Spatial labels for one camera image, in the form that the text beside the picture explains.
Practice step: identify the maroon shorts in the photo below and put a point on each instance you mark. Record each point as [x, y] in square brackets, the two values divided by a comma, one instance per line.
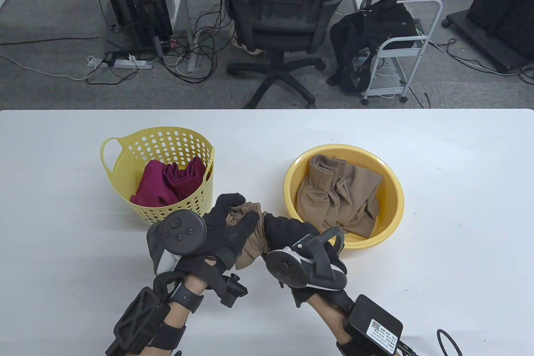
[167, 183]

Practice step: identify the black office chair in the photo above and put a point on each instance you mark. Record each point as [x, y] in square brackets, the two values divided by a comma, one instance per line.
[275, 9]

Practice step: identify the black forearm battery box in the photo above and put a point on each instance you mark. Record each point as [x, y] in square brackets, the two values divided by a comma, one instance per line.
[373, 322]

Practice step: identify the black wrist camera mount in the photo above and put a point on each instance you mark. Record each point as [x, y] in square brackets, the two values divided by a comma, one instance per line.
[231, 291]

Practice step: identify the yellow plastic basin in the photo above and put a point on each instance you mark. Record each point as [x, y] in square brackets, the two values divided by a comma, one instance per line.
[394, 189]

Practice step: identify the black backpack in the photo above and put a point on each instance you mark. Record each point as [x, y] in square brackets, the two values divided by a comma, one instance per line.
[367, 30]

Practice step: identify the black ribbed forearm pack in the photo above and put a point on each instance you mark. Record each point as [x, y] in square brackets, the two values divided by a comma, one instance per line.
[133, 322]

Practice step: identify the person's left hand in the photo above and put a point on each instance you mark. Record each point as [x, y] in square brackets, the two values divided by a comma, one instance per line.
[217, 239]

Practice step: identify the white power strip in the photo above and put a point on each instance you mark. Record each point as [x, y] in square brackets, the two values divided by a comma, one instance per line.
[125, 63]

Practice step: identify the black cabinet on casters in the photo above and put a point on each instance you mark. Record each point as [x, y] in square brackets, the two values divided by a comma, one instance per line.
[500, 5]

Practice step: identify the tan shorts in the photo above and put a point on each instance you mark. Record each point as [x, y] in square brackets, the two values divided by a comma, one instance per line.
[250, 247]
[333, 197]

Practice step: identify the black computer tower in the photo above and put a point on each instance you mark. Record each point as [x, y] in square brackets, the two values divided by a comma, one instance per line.
[137, 1]

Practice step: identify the yellow perforated plastic basket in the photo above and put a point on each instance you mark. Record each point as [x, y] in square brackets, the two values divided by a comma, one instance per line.
[125, 155]

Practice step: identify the metal desk leg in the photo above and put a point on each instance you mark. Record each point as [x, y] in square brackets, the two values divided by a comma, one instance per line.
[191, 64]

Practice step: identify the person's right hand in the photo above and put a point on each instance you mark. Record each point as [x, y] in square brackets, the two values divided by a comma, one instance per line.
[292, 231]

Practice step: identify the black power adapter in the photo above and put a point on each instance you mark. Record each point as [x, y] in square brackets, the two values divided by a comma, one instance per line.
[109, 59]

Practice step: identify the person's left forearm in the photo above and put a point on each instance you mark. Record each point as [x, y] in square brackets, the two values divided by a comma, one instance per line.
[179, 318]

